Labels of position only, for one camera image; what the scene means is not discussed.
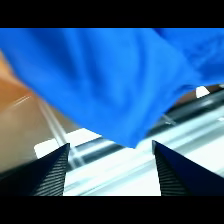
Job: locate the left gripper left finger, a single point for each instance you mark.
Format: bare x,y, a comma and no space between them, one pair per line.
43,176

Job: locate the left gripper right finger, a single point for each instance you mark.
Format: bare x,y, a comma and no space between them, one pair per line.
186,176

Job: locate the blue long-sleeved shirt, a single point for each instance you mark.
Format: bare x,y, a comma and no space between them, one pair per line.
110,76

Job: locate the silver frame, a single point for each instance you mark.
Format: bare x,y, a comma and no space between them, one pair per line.
133,173

